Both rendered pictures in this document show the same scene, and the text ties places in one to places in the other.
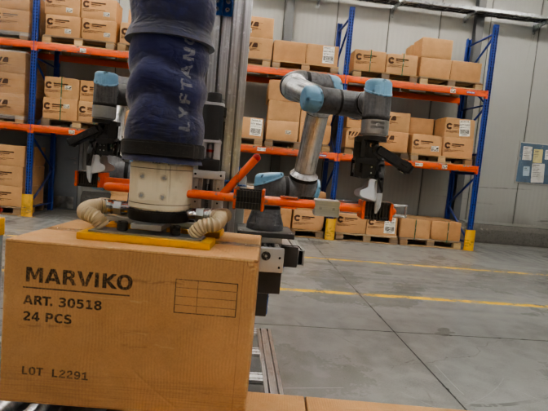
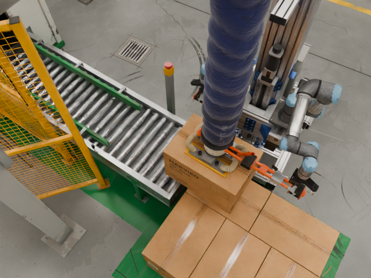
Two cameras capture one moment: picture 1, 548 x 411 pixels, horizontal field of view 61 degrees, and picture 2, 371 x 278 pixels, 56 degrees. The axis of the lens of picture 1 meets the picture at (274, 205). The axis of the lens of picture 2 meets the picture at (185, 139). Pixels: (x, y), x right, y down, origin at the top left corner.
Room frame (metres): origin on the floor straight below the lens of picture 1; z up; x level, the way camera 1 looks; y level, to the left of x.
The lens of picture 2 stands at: (0.23, -0.16, 3.28)
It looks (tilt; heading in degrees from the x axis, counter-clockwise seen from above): 61 degrees down; 35
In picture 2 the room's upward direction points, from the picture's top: straight up
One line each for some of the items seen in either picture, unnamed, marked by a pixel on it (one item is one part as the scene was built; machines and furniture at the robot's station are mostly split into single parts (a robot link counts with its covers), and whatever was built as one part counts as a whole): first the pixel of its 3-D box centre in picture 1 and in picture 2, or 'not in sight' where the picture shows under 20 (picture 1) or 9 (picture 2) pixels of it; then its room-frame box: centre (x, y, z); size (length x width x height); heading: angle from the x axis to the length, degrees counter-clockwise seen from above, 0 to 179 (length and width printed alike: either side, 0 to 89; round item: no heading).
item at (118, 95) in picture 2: not in sight; (79, 68); (1.53, 2.03, 0.60); 1.60 x 0.10 x 0.09; 91
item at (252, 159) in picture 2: (249, 198); (248, 160); (1.29, 0.07, 1.20); 0.10 x 0.08 x 0.06; 179
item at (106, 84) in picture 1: (105, 89); (206, 71); (1.56, 0.59, 1.50); 0.09 x 0.08 x 0.11; 14
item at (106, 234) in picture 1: (148, 232); (208, 159); (1.20, 0.32, 1.10); 0.34 x 0.10 x 0.05; 89
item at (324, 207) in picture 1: (325, 207); (277, 178); (1.29, -0.15, 1.20); 0.07 x 0.07 x 0.04; 89
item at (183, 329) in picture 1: (148, 306); (211, 163); (1.28, 0.33, 0.87); 0.60 x 0.40 x 0.40; 91
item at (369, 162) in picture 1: (369, 158); (299, 177); (1.29, -0.25, 1.34); 0.09 x 0.08 x 0.12; 90
